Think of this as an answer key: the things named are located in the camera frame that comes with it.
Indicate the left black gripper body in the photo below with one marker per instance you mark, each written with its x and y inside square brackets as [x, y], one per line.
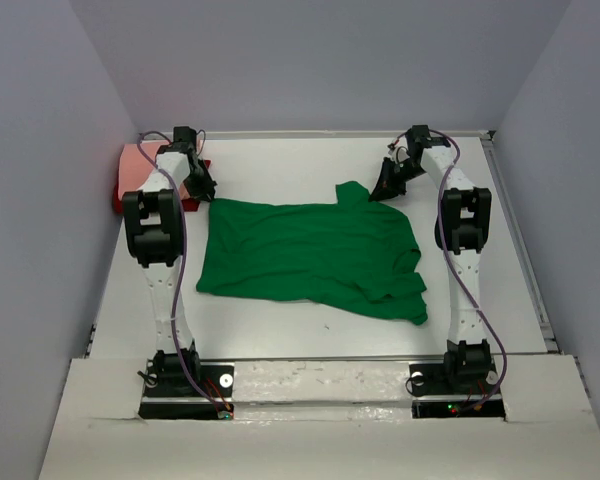
[201, 165]

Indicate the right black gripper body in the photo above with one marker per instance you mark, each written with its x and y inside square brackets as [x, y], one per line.
[413, 170]

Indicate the green t-shirt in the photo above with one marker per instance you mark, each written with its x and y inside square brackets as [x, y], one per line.
[353, 254]

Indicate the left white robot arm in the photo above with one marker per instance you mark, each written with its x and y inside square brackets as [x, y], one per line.
[156, 236]

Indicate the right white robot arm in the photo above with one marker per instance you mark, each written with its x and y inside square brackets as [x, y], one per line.
[461, 232]

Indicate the dark red folded t-shirt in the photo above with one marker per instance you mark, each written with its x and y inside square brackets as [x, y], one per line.
[192, 202]

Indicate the pink folded t-shirt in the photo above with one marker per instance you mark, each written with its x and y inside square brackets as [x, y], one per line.
[150, 147]

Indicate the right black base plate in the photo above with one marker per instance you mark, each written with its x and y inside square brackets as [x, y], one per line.
[434, 397]

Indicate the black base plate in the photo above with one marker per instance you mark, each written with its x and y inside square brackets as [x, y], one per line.
[434, 397]
[176, 399]

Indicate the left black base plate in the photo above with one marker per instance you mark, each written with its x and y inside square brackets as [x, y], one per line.
[176, 399]

